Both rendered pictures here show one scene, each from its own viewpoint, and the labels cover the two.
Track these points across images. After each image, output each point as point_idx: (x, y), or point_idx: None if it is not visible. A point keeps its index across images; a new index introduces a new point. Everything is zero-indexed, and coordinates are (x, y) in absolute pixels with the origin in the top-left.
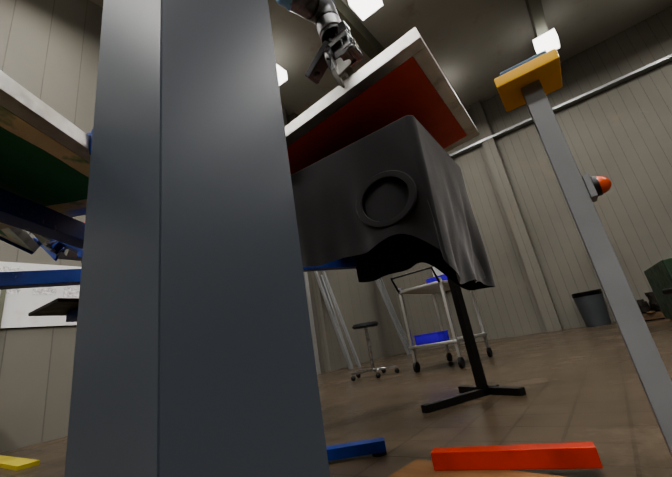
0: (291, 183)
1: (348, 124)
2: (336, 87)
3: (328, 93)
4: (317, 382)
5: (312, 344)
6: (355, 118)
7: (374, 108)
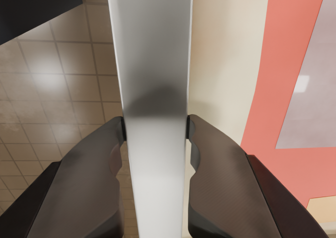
0: (7, 41)
1: (303, 7)
2: (121, 104)
3: (115, 55)
4: (49, 20)
5: (44, 22)
6: (283, 54)
7: (277, 126)
